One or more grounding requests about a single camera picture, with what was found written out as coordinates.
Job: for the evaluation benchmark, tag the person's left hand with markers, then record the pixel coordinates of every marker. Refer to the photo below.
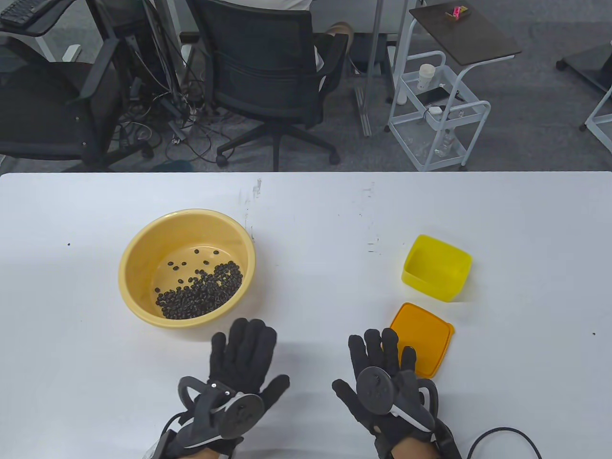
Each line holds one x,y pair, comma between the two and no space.
246,354

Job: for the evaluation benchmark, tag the person's right hand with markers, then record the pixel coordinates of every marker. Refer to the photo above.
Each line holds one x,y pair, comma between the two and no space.
377,351

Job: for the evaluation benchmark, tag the gray hand controller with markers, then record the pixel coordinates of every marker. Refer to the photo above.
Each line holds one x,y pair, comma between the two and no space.
244,416
375,389

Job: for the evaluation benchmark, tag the orange plastic lid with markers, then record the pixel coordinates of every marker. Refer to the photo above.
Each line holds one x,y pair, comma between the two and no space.
425,334

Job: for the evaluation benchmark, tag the pile of coffee beans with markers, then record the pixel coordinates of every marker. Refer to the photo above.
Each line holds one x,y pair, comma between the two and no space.
205,291

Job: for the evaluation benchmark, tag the yellow plastic container box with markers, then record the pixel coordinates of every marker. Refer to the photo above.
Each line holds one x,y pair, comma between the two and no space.
432,272

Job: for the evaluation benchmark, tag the yellow plastic basin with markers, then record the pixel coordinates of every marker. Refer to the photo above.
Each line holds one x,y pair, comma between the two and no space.
181,229

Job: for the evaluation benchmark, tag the person's left forearm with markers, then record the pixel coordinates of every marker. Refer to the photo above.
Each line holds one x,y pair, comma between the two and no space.
198,455

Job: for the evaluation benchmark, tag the black right wrist sensor box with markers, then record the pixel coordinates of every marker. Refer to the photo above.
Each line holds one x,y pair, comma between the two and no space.
449,444

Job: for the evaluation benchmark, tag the black wrist sensor box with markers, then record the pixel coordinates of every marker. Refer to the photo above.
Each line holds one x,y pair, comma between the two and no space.
160,447
449,444

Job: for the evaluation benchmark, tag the black left wrist sensor box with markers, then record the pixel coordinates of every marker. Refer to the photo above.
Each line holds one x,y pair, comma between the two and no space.
160,447

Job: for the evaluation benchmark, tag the teal round object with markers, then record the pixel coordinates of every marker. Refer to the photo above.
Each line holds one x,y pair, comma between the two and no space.
172,166

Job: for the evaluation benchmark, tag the clear plastic bottle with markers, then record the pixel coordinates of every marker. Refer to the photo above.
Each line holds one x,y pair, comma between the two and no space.
442,143

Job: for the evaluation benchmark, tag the white charger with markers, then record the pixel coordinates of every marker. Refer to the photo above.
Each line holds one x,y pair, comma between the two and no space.
435,111

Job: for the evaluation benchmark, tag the black phone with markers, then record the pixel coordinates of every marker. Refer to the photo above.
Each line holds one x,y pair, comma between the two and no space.
437,95

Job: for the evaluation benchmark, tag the white rolling cart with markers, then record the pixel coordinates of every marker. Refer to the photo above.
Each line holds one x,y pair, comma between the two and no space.
471,105

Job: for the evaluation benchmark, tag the white paper cup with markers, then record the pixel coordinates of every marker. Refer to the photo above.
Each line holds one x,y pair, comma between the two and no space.
427,76

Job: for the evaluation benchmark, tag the black mesh office chair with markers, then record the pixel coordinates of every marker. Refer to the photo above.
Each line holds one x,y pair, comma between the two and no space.
263,62

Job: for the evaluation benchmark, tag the black padded office chair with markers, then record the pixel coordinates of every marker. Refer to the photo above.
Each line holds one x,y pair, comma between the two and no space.
43,110

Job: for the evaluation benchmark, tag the black computer tower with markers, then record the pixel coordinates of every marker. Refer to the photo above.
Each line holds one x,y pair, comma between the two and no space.
138,52

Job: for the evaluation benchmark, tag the dark top side table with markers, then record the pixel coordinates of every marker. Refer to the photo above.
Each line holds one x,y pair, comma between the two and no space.
464,36

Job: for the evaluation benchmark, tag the small brown holder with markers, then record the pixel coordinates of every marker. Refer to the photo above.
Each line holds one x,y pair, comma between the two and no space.
450,16

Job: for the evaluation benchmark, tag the white power strip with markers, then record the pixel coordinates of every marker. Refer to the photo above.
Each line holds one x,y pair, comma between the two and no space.
71,52

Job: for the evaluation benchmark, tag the pink small item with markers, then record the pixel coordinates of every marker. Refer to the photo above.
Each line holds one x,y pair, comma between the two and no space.
460,10

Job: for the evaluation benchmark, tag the dark rolling platform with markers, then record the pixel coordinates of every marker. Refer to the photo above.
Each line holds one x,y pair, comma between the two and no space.
590,62

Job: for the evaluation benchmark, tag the gray desk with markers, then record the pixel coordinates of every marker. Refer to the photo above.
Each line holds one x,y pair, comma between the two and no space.
48,21

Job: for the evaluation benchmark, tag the black keyboard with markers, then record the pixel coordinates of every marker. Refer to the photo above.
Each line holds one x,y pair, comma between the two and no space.
19,10

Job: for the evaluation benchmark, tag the aluminium post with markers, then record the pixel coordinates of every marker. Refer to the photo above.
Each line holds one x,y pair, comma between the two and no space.
370,71

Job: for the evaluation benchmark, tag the white metal frame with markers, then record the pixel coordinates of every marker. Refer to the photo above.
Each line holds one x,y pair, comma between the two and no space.
597,112

